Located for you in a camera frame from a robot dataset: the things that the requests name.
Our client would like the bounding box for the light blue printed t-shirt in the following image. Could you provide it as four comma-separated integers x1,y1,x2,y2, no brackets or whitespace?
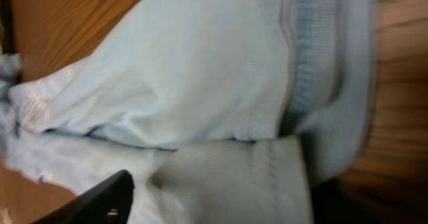
1,0,374,223

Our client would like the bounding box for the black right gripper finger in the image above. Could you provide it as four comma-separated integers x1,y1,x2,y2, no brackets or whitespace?
33,170,134,224

